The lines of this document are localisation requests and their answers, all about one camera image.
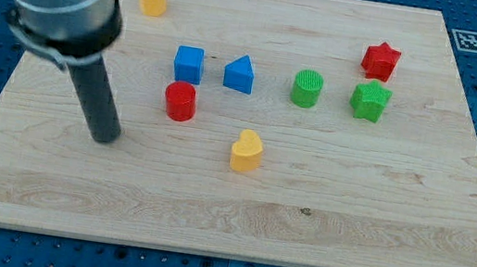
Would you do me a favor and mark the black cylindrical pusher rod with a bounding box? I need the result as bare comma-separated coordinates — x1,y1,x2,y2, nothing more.
68,54,121,144

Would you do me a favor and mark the red star block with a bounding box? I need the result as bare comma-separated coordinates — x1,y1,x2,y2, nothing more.
360,42,402,83

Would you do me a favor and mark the red cylinder block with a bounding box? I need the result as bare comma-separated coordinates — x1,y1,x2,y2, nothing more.
165,81,196,121

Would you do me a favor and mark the white fiducial marker tag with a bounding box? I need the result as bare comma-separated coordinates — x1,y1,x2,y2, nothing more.
451,29,477,54

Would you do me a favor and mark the green star block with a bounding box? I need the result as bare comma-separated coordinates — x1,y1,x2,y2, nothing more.
349,80,393,123

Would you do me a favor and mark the blue triangle block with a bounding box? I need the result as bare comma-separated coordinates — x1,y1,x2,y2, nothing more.
223,55,255,95

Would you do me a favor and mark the blue cube block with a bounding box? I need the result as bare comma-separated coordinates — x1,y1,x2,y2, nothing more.
173,45,205,84

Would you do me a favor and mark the yellow heart block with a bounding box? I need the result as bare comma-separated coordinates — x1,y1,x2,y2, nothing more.
229,129,264,172

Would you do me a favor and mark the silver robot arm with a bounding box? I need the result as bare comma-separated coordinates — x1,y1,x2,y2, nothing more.
6,0,123,144

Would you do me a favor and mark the green cylinder block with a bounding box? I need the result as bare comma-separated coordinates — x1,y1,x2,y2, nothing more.
290,69,324,108

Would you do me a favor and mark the wooden board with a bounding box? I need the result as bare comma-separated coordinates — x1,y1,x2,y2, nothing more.
0,0,477,267

